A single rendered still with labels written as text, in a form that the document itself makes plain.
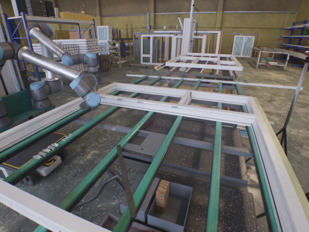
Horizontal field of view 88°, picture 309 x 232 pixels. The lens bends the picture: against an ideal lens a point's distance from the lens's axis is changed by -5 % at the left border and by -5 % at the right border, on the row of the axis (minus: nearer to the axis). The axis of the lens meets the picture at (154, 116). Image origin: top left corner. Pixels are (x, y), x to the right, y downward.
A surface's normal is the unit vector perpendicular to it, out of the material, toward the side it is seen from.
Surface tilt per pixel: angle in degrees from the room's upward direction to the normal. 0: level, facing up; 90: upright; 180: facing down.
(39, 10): 90
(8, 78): 90
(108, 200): 0
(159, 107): 90
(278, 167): 0
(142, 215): 90
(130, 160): 0
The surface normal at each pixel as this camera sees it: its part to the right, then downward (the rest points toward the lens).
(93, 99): 0.50, 0.05
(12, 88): 0.96, 0.12
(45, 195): 0.00, -0.90
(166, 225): -0.35, 0.40
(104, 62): -0.71, 0.13
